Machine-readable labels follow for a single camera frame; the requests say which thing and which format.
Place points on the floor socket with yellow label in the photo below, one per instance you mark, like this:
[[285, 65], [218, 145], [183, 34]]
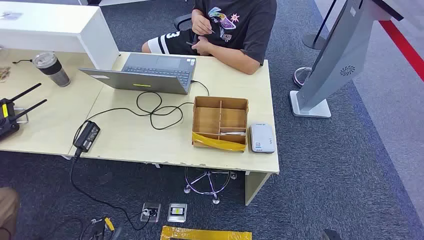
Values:
[[177, 212]]

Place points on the white grey card reader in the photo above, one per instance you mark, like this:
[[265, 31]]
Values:
[[262, 139]]

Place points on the wooden divided box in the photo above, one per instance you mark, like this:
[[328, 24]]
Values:
[[207, 121]]

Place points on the white room key card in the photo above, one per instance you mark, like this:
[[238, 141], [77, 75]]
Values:
[[232, 133]]

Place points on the grey kiosk stand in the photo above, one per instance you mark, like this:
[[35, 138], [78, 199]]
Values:
[[338, 56]]

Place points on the black router with antennas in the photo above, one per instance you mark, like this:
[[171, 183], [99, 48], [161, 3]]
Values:
[[6, 122]]

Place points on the steel tumbler with clear lid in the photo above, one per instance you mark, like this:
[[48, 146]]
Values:
[[54, 71]]

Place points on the white counter block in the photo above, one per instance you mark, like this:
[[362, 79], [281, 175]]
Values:
[[49, 23]]

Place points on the yellow tape band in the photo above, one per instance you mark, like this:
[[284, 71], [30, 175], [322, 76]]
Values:
[[218, 144]]

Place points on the brown paper bag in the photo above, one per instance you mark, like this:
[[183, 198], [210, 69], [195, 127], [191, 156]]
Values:
[[8, 208]]

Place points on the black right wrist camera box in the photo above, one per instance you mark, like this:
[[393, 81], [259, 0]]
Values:
[[331, 235]]

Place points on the stanchion with black pole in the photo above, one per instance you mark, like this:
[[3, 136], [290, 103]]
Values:
[[313, 41]]

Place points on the person's left forearm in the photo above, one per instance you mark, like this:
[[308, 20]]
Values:
[[232, 59]]

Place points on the grey laptop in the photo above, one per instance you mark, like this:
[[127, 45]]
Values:
[[159, 66]]

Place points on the chrome stanchion base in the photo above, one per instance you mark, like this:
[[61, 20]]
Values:
[[299, 78]]

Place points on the person's left hand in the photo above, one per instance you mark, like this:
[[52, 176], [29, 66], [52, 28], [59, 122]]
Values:
[[202, 46]]

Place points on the chrome stool base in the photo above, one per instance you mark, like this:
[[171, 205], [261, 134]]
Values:
[[207, 173]]

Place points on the floor socket with plug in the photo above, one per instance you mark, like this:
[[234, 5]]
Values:
[[147, 215]]

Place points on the black laptop power adapter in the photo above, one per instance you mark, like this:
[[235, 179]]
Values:
[[86, 136]]

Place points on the person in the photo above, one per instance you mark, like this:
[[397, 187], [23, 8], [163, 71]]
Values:
[[251, 26]]

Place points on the person's right hand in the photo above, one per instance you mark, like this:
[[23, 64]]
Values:
[[200, 24]]

